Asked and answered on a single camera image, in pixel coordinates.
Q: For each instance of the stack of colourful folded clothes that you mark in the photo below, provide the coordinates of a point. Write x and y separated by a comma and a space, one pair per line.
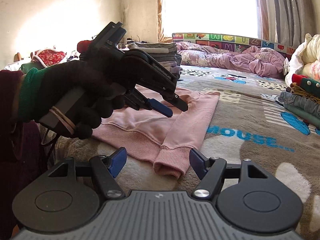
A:
83, 45

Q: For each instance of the red floral cushion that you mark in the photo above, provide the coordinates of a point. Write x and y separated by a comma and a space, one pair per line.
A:
50, 56

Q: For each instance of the white quilt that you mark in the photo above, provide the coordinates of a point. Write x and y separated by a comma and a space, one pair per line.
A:
295, 62

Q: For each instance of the pink sweatshirt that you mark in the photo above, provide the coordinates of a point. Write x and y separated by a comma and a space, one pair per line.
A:
150, 130

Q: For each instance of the alphabet printed headboard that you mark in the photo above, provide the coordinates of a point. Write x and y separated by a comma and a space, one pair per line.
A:
215, 38

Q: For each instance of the window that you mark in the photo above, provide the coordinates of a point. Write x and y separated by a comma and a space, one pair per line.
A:
210, 7

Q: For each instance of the purple quilt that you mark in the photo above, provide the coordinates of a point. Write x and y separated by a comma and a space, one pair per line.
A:
237, 60

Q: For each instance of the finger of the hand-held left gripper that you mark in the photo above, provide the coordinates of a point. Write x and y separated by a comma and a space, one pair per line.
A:
181, 105
160, 107

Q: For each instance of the orange patterned curtain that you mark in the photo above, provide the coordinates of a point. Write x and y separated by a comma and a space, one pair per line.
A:
159, 10

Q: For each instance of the grey curtain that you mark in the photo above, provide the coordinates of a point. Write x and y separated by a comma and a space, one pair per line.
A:
290, 12

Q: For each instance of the person's left forearm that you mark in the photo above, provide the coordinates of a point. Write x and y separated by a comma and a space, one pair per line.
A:
7, 92

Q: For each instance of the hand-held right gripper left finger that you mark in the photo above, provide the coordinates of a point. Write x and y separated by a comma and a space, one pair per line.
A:
118, 163

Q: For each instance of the pile of folded quilts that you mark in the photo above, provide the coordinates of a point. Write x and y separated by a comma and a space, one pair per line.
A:
315, 72

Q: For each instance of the folded clothes stack with jeans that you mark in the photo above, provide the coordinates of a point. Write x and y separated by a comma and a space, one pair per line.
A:
300, 105

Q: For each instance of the person's left hand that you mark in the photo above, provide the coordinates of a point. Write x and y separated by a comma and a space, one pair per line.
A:
75, 75

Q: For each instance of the cartoon mouse printed blanket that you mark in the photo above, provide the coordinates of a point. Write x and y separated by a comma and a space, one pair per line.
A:
250, 155

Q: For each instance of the person's maroon clothing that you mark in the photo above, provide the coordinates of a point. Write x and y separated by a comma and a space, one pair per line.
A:
15, 167

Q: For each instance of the stack of grey folded clothes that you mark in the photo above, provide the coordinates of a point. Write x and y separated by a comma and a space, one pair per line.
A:
165, 55

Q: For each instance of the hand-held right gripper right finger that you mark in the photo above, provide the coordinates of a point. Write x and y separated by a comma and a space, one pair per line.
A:
197, 163

